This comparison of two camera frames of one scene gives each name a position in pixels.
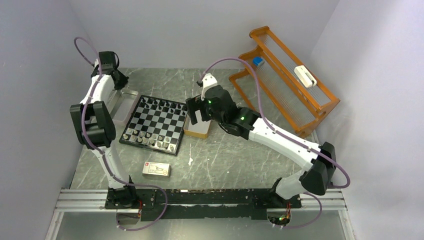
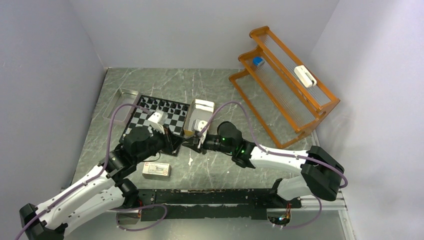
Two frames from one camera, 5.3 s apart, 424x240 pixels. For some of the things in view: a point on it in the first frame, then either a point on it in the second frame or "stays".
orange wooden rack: x=275 y=78 stays
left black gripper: x=124 y=82 to x=171 y=141
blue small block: x=256 y=60 stays
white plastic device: x=307 y=79 stays
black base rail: x=203 y=204 stays
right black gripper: x=192 y=103 to x=193 y=146
